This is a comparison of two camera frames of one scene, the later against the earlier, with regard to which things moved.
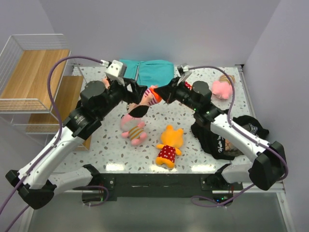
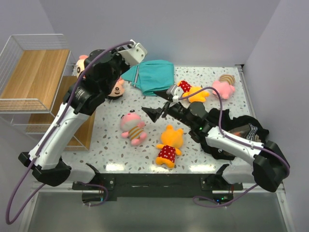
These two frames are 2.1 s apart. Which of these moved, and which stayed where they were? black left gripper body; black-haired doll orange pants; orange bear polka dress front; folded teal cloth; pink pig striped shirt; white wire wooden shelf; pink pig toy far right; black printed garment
Moved: black left gripper body; black-haired doll orange pants
Stayed: black printed garment; pink pig toy far right; white wire wooden shelf; folded teal cloth; pink pig striped shirt; orange bear polka dress front
